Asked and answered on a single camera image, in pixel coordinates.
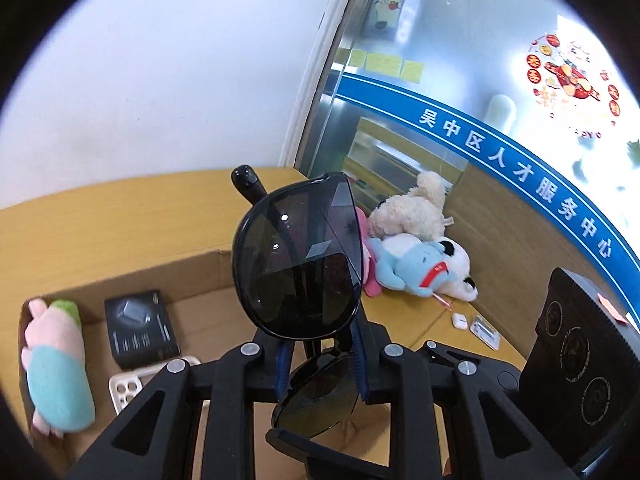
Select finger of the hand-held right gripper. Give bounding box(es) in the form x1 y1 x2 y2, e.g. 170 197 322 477
472 357 523 403

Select blue banner strip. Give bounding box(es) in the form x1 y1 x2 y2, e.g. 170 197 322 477
336 71 640 306

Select white plush toy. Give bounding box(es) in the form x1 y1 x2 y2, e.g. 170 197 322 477
382 232 480 302

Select red window decoration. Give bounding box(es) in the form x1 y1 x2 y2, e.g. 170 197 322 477
525 32 623 136

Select magenta plush toy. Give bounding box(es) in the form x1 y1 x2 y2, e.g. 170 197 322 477
356 207 383 297

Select brown cardboard box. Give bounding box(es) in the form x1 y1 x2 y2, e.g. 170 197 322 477
17 246 451 480

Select black product box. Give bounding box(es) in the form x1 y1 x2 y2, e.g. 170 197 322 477
104 290 182 370

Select cartoon poster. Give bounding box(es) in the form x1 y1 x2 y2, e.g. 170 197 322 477
367 0 423 43

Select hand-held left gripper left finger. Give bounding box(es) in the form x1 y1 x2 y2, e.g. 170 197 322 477
65 340 293 480

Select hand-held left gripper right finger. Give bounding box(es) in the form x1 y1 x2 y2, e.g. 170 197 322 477
350 317 581 480

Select wooden desktop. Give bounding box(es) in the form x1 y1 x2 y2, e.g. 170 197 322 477
0 166 528 480

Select pink pig plush toy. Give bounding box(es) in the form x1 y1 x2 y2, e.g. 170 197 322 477
20 299 96 436

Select white phone case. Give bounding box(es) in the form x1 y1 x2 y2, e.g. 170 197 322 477
108 356 202 415

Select clear plastic packet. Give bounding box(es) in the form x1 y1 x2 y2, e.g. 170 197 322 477
471 314 501 351

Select beige teddy bear plush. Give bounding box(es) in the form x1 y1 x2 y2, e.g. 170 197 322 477
367 170 453 241

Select black sunglasses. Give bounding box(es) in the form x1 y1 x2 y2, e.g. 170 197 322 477
231 164 368 461

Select light blue plush toy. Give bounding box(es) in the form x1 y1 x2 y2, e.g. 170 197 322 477
375 240 448 298

